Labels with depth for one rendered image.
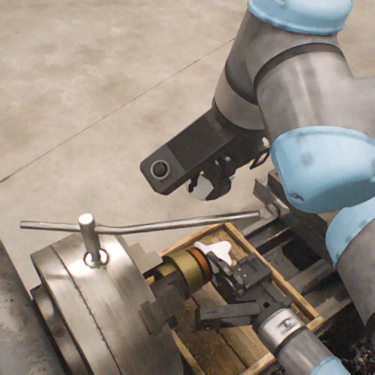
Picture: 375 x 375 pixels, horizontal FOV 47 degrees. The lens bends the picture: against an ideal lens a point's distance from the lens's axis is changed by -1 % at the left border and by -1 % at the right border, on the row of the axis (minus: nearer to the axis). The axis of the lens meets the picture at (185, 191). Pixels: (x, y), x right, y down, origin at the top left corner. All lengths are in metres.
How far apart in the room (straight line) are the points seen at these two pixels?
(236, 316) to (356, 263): 0.32
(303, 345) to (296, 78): 0.50
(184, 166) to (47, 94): 2.92
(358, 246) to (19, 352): 0.42
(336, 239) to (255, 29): 0.26
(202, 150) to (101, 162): 2.21
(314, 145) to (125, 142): 2.52
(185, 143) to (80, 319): 0.29
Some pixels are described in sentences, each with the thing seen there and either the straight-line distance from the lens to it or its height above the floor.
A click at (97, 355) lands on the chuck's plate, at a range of 0.64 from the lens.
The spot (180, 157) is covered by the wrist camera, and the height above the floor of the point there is 1.45.
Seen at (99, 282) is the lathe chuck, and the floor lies 1.23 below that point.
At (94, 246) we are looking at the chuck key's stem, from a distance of 0.63.
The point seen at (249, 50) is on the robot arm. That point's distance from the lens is 0.37.
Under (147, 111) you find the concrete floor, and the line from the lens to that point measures 3.04.
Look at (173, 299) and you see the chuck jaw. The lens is 0.68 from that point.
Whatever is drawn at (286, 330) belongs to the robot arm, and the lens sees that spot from 0.75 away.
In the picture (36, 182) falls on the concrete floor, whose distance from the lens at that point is 2.65.
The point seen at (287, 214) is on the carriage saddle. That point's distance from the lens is 1.18.
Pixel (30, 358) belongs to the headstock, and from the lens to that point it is 0.60.
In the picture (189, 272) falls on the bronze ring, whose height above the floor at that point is 1.11.
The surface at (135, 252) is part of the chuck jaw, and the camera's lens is 0.82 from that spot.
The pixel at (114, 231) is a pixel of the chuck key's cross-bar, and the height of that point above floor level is 1.31.
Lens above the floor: 1.77
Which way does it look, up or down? 46 degrees down
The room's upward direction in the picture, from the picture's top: straight up
